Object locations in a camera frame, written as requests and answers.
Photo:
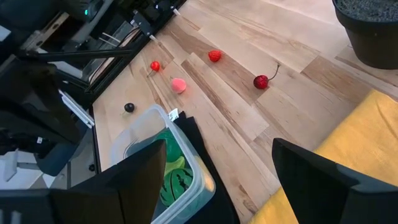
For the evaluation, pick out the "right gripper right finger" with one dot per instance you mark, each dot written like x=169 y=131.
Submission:
x=326 y=193

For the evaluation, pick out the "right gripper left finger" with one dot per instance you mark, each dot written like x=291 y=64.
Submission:
x=93 y=202

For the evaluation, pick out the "striped green watermelon toy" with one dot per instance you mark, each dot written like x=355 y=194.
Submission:
x=177 y=186

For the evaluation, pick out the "light green starfruit toy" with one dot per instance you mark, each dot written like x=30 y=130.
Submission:
x=175 y=165

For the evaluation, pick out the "green bell pepper toy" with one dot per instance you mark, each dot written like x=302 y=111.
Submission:
x=172 y=146

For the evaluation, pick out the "yellow banana toy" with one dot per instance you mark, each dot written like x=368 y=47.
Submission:
x=206 y=177

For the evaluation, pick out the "pink peach toy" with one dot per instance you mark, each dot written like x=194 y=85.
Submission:
x=178 y=86

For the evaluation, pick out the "small red tomato toy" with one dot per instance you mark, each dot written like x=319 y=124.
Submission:
x=155 y=66

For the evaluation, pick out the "red raspberry toy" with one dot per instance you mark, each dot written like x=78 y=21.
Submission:
x=214 y=56

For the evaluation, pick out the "clear plastic tupperware container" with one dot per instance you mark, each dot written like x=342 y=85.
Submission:
x=136 y=130

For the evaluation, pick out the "blue-grey chair seat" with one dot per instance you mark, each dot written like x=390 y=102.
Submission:
x=62 y=152

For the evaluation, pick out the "yellow cloth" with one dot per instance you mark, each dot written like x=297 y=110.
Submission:
x=367 y=140

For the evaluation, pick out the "small black berry toy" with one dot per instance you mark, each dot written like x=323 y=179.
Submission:
x=129 y=107

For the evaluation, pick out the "black cloth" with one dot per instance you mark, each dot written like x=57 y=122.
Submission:
x=192 y=133

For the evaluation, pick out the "dark red cherry toy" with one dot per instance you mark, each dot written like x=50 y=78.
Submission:
x=260 y=82

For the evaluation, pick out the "leafy plant in black pot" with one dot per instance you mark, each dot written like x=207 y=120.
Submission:
x=370 y=37

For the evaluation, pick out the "silver metal bracket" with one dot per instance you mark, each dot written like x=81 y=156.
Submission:
x=76 y=109

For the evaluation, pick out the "black aluminium rig frame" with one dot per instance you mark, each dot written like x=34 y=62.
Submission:
x=93 y=55

